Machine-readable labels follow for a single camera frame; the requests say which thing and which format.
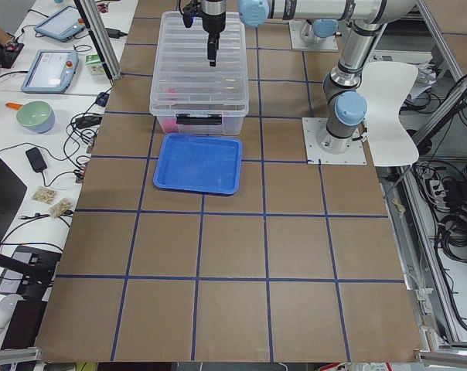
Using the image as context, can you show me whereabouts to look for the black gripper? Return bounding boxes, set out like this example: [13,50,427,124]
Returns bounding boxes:
[201,0,227,67]

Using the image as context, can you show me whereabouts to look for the clear plastic box lid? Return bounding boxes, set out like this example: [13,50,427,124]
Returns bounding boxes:
[150,11,249,104]

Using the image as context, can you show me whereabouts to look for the clear plastic storage box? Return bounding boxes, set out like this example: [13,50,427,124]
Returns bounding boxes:
[150,100,249,136]

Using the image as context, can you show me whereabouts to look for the blue plastic tray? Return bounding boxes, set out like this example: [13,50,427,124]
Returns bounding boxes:
[153,133,243,195]

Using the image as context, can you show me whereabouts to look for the green white carton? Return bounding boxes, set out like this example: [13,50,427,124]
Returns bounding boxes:
[84,54,106,76]

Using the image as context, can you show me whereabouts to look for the far teach pendant tablet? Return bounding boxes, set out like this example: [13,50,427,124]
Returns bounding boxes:
[34,5,85,42]

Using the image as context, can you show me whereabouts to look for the teach pendant tablet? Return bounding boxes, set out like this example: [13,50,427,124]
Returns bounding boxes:
[34,5,85,42]
[21,50,79,94]

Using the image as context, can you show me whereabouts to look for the near teach pendant tablet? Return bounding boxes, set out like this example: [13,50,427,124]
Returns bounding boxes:
[21,50,79,94]

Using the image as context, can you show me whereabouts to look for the white plastic chair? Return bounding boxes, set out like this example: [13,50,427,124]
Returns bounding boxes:
[357,61,419,167]

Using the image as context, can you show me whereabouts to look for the green bowl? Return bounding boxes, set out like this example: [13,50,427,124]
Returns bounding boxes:
[16,100,55,134]

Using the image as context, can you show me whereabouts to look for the orange toy carrot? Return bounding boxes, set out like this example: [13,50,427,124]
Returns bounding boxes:
[5,102,23,111]

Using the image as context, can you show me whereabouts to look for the black power adapter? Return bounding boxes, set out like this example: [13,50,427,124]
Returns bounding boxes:
[26,147,47,173]

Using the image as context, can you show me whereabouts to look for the snack bag near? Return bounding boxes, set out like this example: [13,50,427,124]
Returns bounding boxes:
[49,198,73,218]

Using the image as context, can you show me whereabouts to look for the snack bag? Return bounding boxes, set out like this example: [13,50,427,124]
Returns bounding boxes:
[49,198,73,218]
[32,186,58,205]

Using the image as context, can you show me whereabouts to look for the snack bag far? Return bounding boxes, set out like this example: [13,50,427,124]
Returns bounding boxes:
[32,186,58,205]

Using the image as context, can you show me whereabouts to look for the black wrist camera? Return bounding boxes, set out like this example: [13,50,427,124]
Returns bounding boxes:
[179,0,202,29]

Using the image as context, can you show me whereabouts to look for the aluminium frame post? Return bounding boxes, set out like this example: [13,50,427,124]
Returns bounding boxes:
[73,0,121,81]

